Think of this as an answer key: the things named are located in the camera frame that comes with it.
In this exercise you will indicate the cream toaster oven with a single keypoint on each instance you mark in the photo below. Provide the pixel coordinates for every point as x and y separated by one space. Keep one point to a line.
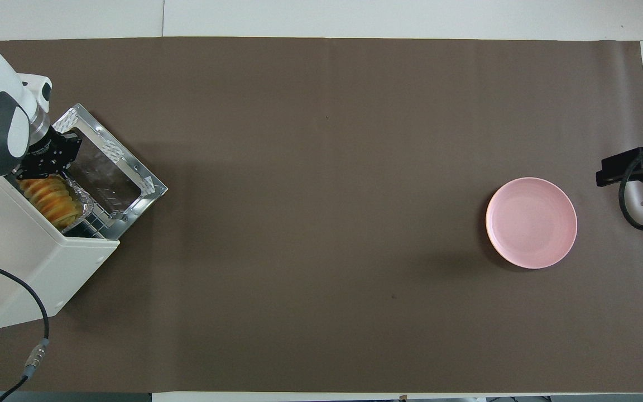
14 262

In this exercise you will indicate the brown table mat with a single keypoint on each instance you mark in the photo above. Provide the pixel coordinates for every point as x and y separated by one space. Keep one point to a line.
321 223

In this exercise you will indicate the aluminium foil tray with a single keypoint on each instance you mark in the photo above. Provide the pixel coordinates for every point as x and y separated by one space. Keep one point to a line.
87 204

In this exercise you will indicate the pink round plate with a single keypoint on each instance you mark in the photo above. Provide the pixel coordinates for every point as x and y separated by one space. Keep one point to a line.
531 223

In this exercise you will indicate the golden ridged bread roll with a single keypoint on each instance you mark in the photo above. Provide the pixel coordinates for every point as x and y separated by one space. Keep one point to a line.
51 198

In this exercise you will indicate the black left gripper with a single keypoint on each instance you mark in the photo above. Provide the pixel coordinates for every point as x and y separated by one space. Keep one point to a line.
59 146

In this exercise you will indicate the glass and metal oven door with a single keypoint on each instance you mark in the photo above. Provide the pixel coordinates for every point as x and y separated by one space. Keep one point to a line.
134 176

